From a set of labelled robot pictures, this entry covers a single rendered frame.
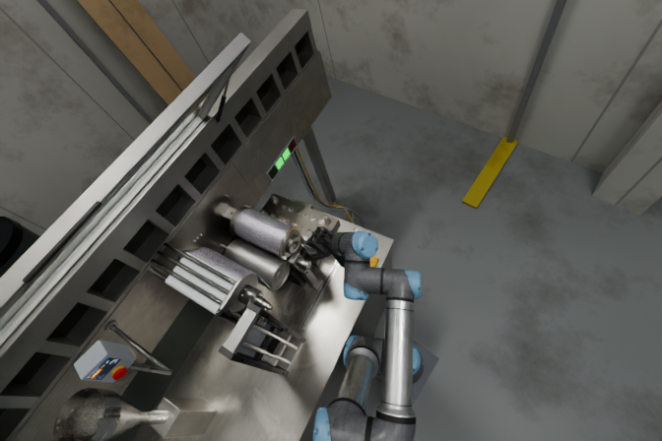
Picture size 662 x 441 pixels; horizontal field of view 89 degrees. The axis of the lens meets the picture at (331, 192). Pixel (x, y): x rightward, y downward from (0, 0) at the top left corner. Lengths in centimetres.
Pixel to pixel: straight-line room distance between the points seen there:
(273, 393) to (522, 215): 212
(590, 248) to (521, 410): 117
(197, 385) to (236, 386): 18
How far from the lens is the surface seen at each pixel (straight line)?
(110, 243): 124
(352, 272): 98
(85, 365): 100
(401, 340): 95
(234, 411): 168
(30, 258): 73
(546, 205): 299
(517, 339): 255
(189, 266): 128
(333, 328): 158
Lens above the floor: 242
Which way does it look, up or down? 55 degrees down
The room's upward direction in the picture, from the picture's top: 20 degrees counter-clockwise
